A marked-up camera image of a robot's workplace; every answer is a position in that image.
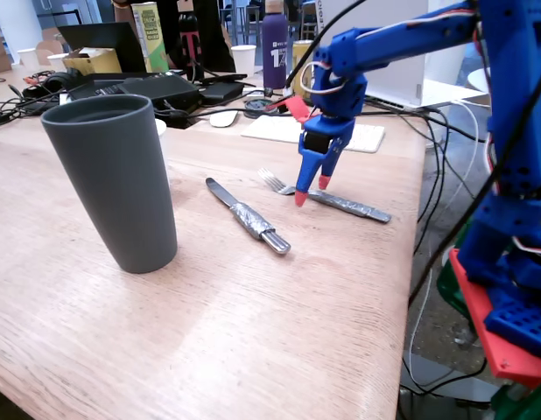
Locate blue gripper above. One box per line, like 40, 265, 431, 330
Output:
294, 73, 369, 208

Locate fork with taped handle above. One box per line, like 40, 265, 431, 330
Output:
257, 168, 392, 224

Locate white keyboard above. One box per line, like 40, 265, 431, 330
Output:
240, 114, 387, 154

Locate round black lid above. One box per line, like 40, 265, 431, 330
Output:
243, 97, 279, 120

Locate white computer mouse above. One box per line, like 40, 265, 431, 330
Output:
208, 109, 240, 129

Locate yellow drink can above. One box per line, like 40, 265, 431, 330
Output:
291, 38, 316, 100

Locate white laptop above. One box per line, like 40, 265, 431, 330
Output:
318, 0, 455, 110

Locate purple bottle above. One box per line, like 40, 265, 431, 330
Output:
261, 0, 291, 91

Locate black flat box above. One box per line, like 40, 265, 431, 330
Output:
199, 80, 246, 106

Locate white paper cup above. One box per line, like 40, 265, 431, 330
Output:
17, 47, 40, 72
46, 52, 71, 74
230, 44, 258, 78
155, 117, 168, 152

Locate white paper sheet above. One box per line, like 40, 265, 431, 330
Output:
421, 78, 488, 106

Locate person in black clothes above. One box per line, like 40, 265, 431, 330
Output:
156, 0, 236, 74

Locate green table clamp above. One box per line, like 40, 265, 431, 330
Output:
490, 376, 541, 420
435, 261, 477, 323

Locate black bottle pink logo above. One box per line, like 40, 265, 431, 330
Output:
177, 0, 206, 83

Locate black dock box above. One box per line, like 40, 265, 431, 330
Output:
67, 72, 202, 116

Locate white round table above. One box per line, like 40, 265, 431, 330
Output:
466, 65, 493, 95

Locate gray tall cup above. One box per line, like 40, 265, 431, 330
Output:
40, 94, 179, 275

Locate gray table foot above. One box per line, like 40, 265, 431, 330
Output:
399, 353, 495, 404

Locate yellow cardboard box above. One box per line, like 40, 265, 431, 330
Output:
61, 46, 123, 76

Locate black laptop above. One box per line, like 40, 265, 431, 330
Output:
57, 21, 148, 74

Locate black headphones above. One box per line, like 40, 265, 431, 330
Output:
22, 68, 86, 101

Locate red camera mount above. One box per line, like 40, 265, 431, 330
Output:
283, 95, 322, 124

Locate knife with taped handle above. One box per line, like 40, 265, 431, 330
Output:
205, 177, 292, 256

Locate black cable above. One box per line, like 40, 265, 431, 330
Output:
408, 73, 541, 307
285, 0, 369, 88
186, 108, 508, 144
413, 108, 451, 255

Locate white cable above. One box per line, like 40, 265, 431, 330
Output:
408, 99, 481, 395

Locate red robot base plate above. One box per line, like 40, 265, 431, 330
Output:
448, 248, 541, 390

